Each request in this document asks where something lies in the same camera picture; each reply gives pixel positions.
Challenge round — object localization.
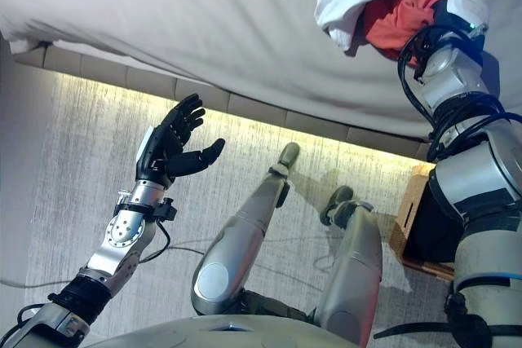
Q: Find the red garment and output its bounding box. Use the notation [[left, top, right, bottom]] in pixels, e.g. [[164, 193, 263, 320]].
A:
[[361, 0, 449, 66]]

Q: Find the grey robot torso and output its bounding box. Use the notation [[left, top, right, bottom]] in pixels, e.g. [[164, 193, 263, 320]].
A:
[[85, 313, 360, 348]]

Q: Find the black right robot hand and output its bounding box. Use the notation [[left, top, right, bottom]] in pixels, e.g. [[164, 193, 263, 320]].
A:
[[431, 0, 489, 50]]

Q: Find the beige upholstered bed frame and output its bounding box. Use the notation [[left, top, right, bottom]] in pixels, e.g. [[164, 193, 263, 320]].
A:
[[14, 42, 436, 161]]

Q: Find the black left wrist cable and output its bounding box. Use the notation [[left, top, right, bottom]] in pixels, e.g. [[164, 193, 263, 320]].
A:
[[138, 219, 171, 264]]

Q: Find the silver right robot leg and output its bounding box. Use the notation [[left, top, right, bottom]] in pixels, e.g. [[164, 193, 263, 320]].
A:
[[313, 185, 384, 347]]

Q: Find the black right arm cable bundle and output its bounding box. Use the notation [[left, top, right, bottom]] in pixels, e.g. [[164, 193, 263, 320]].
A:
[[397, 25, 513, 164]]

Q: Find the bed with grey sheet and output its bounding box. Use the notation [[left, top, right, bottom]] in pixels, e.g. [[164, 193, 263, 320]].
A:
[[0, 0, 522, 139]]

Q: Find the thin floor cable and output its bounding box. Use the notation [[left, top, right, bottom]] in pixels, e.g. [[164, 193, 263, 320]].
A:
[[0, 241, 215, 289]]

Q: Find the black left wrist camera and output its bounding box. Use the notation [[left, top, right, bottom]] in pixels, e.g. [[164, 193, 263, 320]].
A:
[[156, 198, 179, 222]]

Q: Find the grey patterned rug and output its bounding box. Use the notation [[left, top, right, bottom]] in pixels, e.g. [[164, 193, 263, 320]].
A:
[[0, 66, 458, 348]]

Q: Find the woven wicker basket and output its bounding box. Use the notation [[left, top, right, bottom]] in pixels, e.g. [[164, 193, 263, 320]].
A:
[[389, 164, 460, 283]]

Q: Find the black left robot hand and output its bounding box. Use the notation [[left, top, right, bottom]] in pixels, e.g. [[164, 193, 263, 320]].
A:
[[135, 93, 226, 187]]

